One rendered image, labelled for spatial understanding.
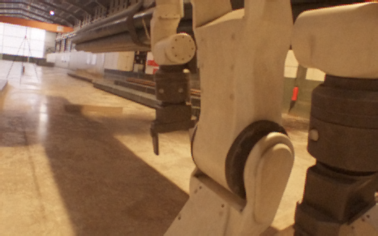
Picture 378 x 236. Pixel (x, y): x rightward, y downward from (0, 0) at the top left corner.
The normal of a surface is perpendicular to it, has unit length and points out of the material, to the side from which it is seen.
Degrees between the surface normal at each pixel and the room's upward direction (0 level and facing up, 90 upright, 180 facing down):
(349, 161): 100
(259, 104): 90
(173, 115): 90
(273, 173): 90
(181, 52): 90
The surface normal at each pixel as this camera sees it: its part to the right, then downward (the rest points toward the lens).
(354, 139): -0.51, 0.22
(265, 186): 0.48, 0.20
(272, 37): 0.40, 0.60
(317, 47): -0.88, 0.15
